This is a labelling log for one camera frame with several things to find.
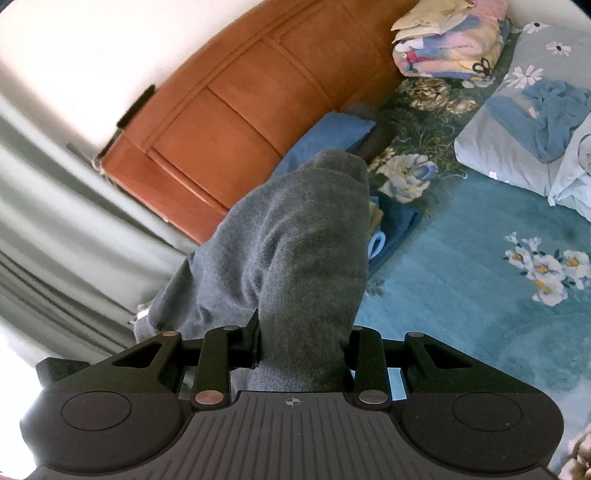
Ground dark blue folded cloth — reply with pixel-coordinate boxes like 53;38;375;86
367;194;423;273

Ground grey pants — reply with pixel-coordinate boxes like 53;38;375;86
134;148;372;393

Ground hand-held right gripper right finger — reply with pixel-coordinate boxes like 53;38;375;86
347;325;481;409

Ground dark grey bolster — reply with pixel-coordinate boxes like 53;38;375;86
344;102;402;162

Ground pink folded floral blanket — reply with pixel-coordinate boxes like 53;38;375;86
392;0;511;81

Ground blue folded towel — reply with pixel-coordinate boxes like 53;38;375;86
270;111;377;178

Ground blue crumpled garment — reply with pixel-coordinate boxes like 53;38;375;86
485;79;591;163

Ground grey floral pillow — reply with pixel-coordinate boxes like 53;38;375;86
454;21;591;210

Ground white crumpled garment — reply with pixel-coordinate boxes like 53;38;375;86
547;122;591;208

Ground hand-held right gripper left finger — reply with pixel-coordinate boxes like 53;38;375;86
111;309;264;411

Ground orange wooden headboard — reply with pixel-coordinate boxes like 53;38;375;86
95;0;419;245

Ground cream folded cloth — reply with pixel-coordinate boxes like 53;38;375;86
390;0;476;44

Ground pale green curtain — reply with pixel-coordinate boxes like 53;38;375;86
0;85;197;356

